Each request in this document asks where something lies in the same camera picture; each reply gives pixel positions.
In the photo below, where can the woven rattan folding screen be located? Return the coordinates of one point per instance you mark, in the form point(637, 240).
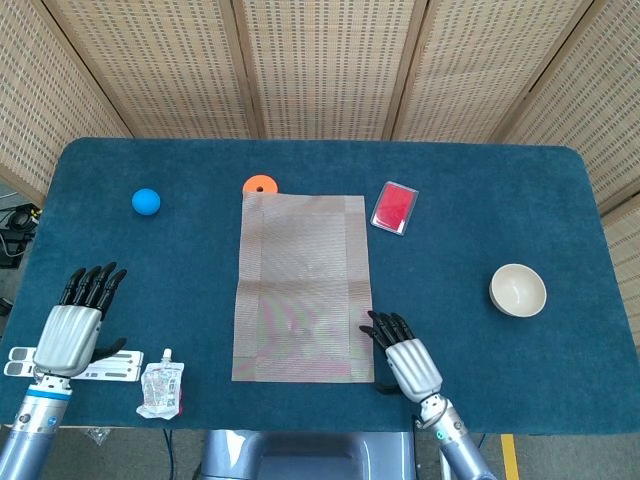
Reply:
point(325, 65)

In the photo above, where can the blue ball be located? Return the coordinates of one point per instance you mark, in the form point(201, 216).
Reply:
point(146, 202)

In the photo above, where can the white folding stand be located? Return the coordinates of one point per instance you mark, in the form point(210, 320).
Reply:
point(120, 366)

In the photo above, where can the red pad in clear case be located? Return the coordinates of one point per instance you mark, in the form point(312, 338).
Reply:
point(395, 206)

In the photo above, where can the grey-blue robot torso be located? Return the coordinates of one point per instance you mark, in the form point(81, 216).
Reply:
point(310, 455)

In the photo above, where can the brown woven placemat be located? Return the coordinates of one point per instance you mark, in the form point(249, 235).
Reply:
point(300, 280)

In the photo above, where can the teal table cloth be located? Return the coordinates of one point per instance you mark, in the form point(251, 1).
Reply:
point(150, 260)

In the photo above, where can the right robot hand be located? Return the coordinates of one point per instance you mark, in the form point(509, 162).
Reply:
point(412, 367)

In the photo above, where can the orange disc with hole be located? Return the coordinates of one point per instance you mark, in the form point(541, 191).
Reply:
point(250, 184)

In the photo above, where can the crumpled clear plastic bag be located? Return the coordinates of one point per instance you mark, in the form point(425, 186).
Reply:
point(97, 436)

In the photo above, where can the beige bowl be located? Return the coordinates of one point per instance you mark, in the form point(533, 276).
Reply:
point(518, 291)

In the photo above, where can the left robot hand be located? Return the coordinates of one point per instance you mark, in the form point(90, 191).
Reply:
point(67, 340)

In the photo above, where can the silver drink pouch white cap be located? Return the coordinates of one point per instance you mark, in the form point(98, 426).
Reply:
point(160, 390)

